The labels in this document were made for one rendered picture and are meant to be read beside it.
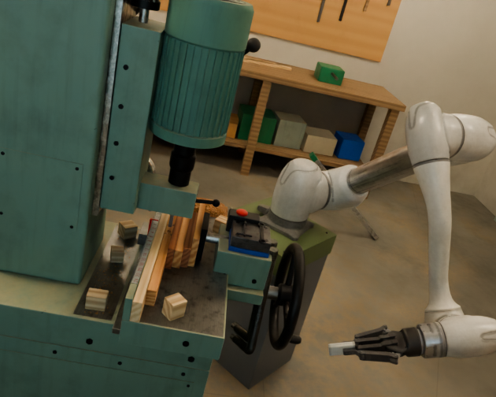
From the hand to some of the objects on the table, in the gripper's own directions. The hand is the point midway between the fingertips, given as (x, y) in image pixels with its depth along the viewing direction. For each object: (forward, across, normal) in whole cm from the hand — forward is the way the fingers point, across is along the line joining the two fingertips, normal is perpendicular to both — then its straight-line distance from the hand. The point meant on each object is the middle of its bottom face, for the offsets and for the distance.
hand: (342, 348), depth 135 cm
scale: (+44, -5, -40) cm, 60 cm away
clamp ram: (+31, -6, -30) cm, 44 cm away
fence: (+46, -6, -35) cm, 58 cm away
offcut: (+37, +20, -32) cm, 53 cm away
